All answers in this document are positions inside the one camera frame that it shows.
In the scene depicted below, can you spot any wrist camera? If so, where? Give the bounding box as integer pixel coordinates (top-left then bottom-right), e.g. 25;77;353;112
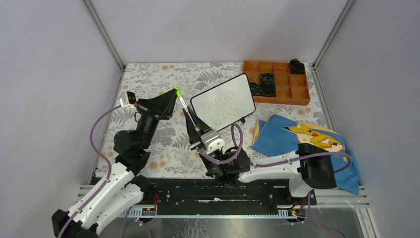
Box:
200;129;225;154
119;91;136;108

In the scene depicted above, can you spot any orange compartment tray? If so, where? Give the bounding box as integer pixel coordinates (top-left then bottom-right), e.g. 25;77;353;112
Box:
243;60;310;106

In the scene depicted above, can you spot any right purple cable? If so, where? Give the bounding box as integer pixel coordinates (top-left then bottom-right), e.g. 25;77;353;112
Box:
203;123;353;238

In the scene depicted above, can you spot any purple cable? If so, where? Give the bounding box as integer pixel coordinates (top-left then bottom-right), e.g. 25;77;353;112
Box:
57;105;123;238
203;123;353;238

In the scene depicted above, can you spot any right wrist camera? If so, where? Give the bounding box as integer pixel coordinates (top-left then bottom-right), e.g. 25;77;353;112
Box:
200;129;225;154

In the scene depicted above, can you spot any black item in tray left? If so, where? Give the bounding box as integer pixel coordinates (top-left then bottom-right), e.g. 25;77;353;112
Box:
249;82;260;96

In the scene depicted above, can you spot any green capped marker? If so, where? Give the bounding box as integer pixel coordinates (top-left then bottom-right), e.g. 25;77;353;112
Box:
173;85;197;128

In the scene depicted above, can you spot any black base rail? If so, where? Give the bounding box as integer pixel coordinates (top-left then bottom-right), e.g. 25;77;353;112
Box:
91;177;317;217

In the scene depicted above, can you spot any blue pikachu cloth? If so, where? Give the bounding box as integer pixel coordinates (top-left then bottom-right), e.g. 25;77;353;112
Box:
252;114;359;195

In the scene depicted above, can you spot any aluminium frame post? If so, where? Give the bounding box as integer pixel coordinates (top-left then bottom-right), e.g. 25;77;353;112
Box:
312;0;356;69
82;0;126;71

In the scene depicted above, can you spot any small whiteboard black frame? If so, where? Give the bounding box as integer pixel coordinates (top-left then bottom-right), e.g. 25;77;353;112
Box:
190;73;256;130

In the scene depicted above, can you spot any black item in tray middle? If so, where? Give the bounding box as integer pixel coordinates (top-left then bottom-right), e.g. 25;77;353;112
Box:
260;73;276;97

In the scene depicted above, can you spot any floral table mat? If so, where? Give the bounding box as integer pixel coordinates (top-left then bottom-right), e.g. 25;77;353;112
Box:
95;62;327;179

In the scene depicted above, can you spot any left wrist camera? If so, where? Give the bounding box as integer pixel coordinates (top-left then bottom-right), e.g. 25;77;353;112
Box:
119;91;136;108

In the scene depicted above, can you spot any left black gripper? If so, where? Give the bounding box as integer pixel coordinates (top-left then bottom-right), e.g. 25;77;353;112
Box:
136;90;180;151

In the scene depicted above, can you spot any black item in tray corner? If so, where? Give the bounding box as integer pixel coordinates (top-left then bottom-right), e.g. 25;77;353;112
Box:
289;59;306;75

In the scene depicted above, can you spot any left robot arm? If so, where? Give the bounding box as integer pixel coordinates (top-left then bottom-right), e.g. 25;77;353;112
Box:
52;89;178;238

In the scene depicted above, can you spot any left aluminium frame post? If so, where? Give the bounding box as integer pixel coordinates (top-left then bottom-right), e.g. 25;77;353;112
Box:
82;0;126;71

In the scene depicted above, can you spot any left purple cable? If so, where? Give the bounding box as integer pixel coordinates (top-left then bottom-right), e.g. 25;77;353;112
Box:
57;105;123;238

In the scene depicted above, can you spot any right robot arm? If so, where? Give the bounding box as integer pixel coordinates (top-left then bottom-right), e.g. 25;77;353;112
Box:
183;107;337;204

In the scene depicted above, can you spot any right aluminium frame post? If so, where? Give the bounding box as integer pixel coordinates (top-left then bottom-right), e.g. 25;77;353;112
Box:
312;0;356;69

